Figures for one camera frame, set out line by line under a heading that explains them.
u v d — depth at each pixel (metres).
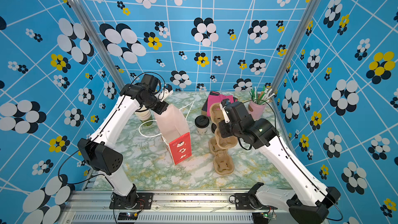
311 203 0.36
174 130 0.97
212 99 1.09
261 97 0.93
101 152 0.45
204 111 1.04
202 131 0.95
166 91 0.72
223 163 0.84
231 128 0.55
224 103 0.59
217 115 0.72
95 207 0.75
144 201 0.73
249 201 0.66
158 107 0.71
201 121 0.90
